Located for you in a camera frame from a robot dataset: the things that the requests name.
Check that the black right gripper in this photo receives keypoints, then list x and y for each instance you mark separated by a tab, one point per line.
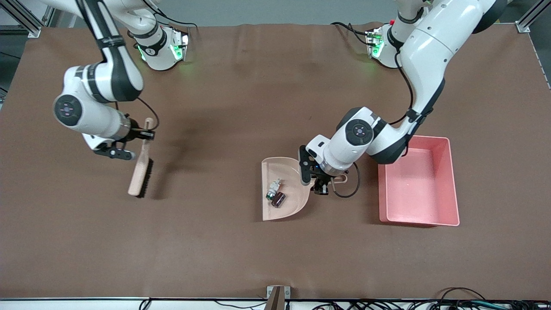
137	133

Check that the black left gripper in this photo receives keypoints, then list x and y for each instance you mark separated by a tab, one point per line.
322	179

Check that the beige plastic dustpan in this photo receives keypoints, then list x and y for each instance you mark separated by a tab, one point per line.
297	202

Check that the dark brown circuit board piece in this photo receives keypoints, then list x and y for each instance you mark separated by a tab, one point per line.
279	199

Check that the beige brush with black bristles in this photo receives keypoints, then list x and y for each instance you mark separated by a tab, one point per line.
140	181

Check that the white push-button switch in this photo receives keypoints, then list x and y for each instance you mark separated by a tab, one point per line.
273	189

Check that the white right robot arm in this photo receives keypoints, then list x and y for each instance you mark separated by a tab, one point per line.
107	73

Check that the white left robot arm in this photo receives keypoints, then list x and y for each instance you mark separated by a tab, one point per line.
430	47

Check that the pink plastic bin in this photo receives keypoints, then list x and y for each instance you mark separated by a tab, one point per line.
422	189

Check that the metal base connector plate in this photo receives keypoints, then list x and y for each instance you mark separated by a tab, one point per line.
373	43
183	43

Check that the metal bracket with brown post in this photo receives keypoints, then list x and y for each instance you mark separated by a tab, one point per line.
278	297

